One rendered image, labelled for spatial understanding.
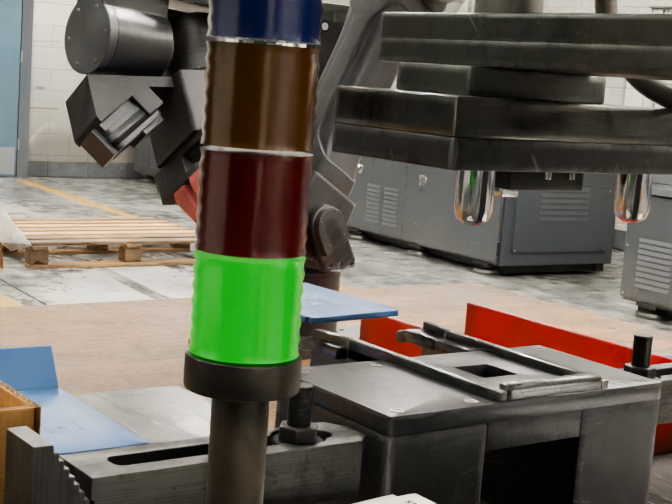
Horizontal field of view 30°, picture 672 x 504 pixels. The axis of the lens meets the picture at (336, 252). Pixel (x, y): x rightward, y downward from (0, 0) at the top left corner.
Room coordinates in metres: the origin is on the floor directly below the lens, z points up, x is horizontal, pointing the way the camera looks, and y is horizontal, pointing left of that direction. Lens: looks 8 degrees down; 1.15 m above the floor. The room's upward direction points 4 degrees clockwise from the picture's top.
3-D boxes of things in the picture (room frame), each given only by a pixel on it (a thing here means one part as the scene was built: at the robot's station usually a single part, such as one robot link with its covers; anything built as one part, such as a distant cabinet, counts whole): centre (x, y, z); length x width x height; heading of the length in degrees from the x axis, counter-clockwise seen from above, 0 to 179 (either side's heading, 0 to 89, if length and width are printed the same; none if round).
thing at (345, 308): (0.87, 0.03, 1.00); 0.15 x 0.07 x 0.03; 36
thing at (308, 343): (0.74, -0.01, 0.98); 0.07 x 0.02 x 0.01; 36
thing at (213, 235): (0.42, 0.03, 1.10); 0.04 x 0.04 x 0.03
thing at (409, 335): (0.79, -0.07, 0.98); 0.07 x 0.02 x 0.01; 36
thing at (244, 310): (0.42, 0.03, 1.07); 0.04 x 0.04 x 0.03
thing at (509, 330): (0.94, -0.15, 0.93); 0.25 x 0.12 x 0.06; 36
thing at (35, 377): (0.76, 0.17, 0.93); 0.15 x 0.07 x 0.03; 36
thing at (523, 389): (0.66, -0.12, 0.98); 0.07 x 0.01 x 0.03; 126
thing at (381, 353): (0.69, -0.05, 0.98); 0.13 x 0.01 x 0.03; 36
